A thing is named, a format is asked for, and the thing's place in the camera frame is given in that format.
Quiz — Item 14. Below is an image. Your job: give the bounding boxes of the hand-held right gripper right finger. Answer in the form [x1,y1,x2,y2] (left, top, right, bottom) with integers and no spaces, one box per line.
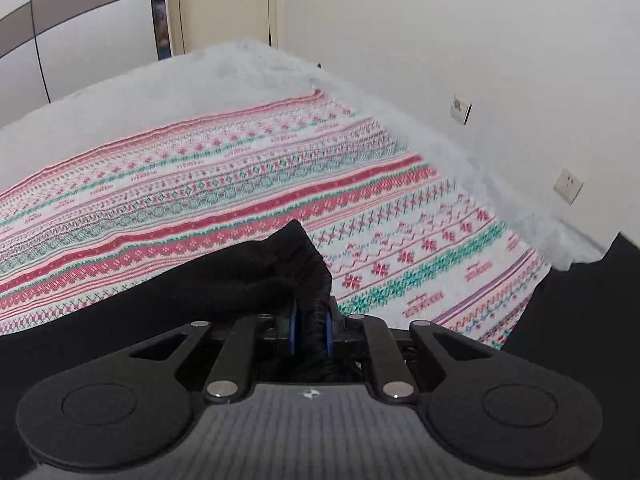
[324,297,501,404]

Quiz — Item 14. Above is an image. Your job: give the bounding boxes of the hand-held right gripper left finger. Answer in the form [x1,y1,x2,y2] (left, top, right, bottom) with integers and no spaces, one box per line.
[125,302,302,404]

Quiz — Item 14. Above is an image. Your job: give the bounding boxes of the black pants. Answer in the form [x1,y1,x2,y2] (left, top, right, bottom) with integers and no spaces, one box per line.
[0,219,363,386]

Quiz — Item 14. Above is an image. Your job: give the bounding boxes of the red green patterned blanket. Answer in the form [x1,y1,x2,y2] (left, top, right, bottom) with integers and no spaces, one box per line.
[0,89,551,351]

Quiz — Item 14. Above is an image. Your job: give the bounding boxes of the person's dark clothing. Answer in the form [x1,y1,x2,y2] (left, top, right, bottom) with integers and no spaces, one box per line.
[500,232,640,376]

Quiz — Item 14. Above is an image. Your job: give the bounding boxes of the grey bed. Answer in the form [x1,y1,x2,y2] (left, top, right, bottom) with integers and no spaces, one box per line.
[0,37,606,271]

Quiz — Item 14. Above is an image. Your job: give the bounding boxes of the cream door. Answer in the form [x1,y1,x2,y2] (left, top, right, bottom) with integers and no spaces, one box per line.
[165,0,281,56]

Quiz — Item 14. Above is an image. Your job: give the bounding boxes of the white grey wardrobe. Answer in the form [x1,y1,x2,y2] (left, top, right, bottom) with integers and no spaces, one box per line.
[0,0,161,128]

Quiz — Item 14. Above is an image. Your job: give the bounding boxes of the white wall socket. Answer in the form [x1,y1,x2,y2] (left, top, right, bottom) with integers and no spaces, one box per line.
[553,168,584,206]
[450,95,472,126]

